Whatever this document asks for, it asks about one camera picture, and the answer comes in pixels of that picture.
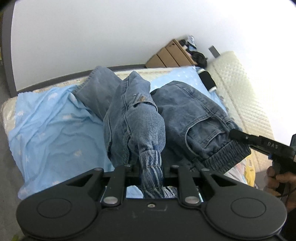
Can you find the light blue star bedsheet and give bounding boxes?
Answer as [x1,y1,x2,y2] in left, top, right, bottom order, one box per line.
[7,66,228,200]

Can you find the person right hand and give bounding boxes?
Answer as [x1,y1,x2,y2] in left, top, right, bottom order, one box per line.
[265,166,296,212]

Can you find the blue denim jeans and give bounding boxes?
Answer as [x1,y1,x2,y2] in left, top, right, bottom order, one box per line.
[73,66,251,199]

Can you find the dark clothes pile on nightstand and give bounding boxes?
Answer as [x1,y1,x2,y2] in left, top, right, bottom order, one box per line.
[179,35,207,68]

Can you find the cream quilted headboard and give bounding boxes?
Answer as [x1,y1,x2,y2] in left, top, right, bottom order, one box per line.
[207,51,276,172]

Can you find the brown wooden nightstand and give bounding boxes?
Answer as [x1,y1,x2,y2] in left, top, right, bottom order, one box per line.
[145,39,197,68]

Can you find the black rolled bolster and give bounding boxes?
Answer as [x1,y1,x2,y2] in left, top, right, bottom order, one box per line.
[197,68,217,93]

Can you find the grey wall socket plate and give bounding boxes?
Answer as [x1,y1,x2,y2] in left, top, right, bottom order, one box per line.
[209,46,220,58]

